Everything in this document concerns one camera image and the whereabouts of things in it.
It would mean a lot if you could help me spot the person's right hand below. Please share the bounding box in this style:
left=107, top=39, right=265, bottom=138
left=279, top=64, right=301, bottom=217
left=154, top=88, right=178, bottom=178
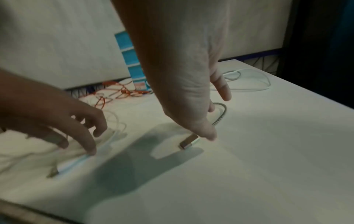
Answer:
left=110, top=0, right=232, bottom=142

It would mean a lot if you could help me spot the person's left hand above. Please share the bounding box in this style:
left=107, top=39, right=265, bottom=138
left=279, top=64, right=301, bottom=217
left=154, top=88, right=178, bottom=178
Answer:
left=0, top=68, right=109, bottom=156

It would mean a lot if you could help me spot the blue and white drawer cabinet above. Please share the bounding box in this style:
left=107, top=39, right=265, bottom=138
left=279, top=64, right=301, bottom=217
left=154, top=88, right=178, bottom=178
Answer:
left=114, top=31, right=153, bottom=92

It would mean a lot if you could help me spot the bundle of charging cables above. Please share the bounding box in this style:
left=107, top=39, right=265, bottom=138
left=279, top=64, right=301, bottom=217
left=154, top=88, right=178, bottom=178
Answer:
left=178, top=102, right=228, bottom=151
left=209, top=68, right=271, bottom=92
left=79, top=80, right=153, bottom=110

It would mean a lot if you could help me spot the white cable bundle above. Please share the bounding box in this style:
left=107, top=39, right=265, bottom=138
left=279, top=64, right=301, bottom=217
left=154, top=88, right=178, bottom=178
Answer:
left=0, top=108, right=129, bottom=179

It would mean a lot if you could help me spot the white table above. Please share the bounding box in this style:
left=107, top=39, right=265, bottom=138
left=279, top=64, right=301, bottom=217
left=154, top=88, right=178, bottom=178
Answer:
left=0, top=59, right=354, bottom=224

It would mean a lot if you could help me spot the black partition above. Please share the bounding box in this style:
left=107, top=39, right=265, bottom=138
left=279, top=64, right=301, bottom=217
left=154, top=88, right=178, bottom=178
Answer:
left=276, top=0, right=354, bottom=110

